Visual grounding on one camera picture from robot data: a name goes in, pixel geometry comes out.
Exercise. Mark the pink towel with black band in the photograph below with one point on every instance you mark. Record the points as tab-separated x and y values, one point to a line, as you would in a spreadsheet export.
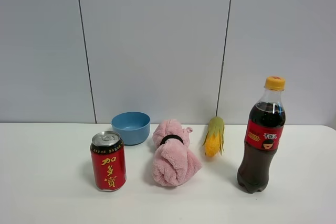
174	163

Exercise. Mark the blue plastic bowl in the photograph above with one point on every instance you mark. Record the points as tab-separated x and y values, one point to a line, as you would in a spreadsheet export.
133	127

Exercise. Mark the toy corn cob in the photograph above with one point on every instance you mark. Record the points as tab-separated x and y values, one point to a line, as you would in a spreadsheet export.
214	139

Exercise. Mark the red herbal tea can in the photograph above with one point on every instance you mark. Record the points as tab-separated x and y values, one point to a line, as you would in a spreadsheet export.
108	160

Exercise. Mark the cola bottle with yellow cap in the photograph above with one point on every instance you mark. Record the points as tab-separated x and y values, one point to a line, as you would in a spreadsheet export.
264	129

